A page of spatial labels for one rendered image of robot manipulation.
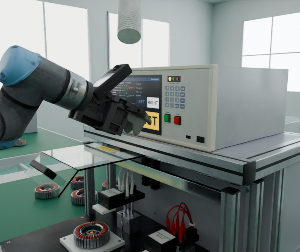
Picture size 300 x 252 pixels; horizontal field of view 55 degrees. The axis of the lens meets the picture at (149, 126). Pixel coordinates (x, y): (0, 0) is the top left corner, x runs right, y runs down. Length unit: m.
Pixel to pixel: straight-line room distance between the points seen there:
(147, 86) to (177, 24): 6.84
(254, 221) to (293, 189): 0.20
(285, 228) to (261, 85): 0.40
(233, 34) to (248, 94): 7.47
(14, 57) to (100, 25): 5.71
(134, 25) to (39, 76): 1.50
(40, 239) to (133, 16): 1.49
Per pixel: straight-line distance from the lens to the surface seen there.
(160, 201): 1.07
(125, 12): 2.08
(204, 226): 0.96
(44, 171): 0.79
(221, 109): 0.73
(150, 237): 0.83
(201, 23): 8.36
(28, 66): 0.55
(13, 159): 2.24
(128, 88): 0.92
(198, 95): 0.71
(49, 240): 1.07
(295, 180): 0.91
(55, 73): 0.57
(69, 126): 5.86
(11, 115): 0.57
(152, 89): 0.83
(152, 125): 0.84
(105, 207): 0.97
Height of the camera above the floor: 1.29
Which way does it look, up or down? 9 degrees down
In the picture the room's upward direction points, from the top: straight up
